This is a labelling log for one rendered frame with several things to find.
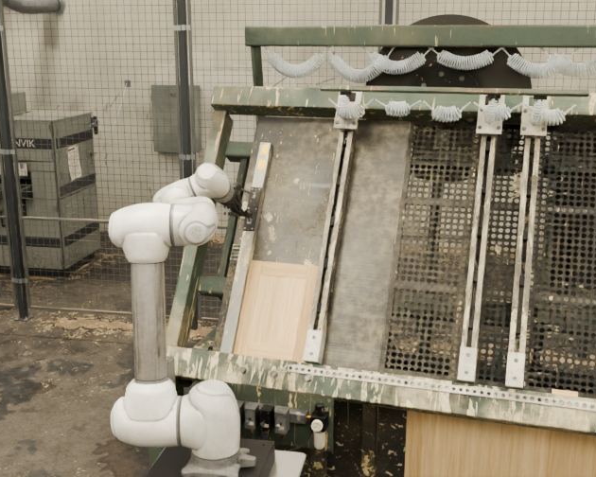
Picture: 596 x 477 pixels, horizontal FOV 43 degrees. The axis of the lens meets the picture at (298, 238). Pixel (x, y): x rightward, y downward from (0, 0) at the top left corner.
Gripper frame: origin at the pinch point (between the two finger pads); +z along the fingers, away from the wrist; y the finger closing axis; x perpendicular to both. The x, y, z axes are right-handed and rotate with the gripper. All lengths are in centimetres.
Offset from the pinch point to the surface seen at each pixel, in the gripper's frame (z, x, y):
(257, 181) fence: 12.5, 0.5, -19.3
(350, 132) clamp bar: 9, 39, -43
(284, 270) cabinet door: 14.6, 18.8, 19.2
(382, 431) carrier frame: 48, 63, 76
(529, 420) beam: 11, 120, 68
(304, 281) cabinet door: 14.9, 28.1, 23.2
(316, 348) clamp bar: 9, 39, 51
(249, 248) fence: 12.5, 2.4, 11.6
